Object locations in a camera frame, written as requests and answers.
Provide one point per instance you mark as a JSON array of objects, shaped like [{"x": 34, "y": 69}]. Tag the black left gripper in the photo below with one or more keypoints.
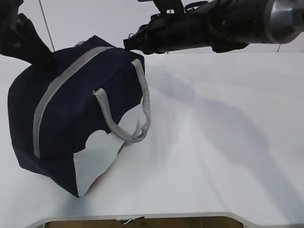
[{"x": 19, "y": 39}]

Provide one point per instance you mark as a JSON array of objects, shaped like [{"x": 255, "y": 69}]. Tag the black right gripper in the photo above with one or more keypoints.
[{"x": 176, "y": 27}]

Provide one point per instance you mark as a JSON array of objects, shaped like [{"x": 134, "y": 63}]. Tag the navy blue lunch bag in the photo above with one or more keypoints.
[{"x": 69, "y": 122}]

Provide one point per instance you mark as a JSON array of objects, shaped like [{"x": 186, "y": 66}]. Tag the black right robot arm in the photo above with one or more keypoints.
[{"x": 223, "y": 25}]

